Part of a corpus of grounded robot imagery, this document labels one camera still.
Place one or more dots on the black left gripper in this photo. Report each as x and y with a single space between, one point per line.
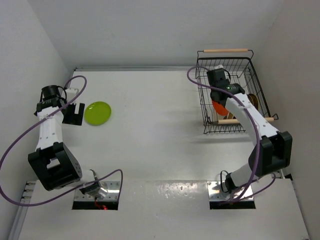
74 119

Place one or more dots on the orange plate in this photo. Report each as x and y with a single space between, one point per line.
219 109

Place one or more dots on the green plate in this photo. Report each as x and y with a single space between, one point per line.
97 113

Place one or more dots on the yellow patterned plate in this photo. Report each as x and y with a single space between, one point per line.
257 101
249 97

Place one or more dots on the cream plate with black mark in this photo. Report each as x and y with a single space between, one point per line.
230 116

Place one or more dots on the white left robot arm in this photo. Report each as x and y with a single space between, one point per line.
53 163

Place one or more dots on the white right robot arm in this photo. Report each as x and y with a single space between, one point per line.
272 148

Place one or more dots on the black wire dish rack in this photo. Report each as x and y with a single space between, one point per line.
238 69

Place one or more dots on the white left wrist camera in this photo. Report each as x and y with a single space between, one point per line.
71 93

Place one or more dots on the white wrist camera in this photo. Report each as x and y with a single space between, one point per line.
219 67
71 93

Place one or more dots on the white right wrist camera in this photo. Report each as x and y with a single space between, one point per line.
219 67

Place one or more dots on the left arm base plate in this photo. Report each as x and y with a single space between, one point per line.
108 191

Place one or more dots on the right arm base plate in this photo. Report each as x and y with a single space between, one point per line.
216 194

